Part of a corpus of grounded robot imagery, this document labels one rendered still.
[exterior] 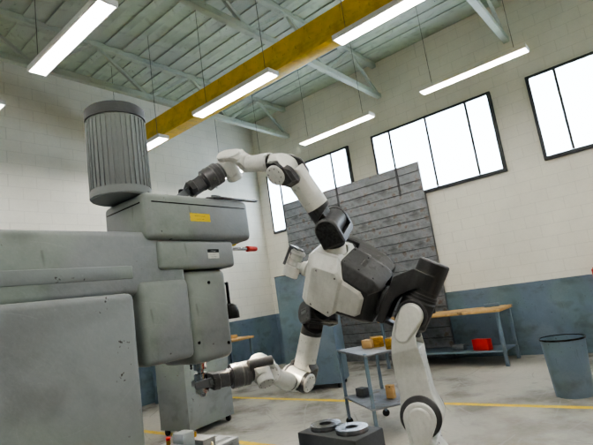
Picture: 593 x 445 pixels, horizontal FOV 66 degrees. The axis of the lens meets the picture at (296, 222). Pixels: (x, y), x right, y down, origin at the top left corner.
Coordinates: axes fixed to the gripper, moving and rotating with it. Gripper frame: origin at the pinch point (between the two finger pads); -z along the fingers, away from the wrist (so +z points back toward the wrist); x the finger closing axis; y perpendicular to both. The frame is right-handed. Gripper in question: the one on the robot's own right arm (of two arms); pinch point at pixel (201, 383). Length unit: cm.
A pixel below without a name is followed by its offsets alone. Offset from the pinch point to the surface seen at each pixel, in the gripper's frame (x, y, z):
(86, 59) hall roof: -650, -497, 7
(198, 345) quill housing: 12.1, -13.9, -2.1
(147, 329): 22.3, -22.1, -19.3
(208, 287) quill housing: 9.2, -33.1, 4.4
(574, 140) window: -266, -203, 698
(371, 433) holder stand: 60, 14, 30
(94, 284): 28, -37, -33
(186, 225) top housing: 16, -55, -2
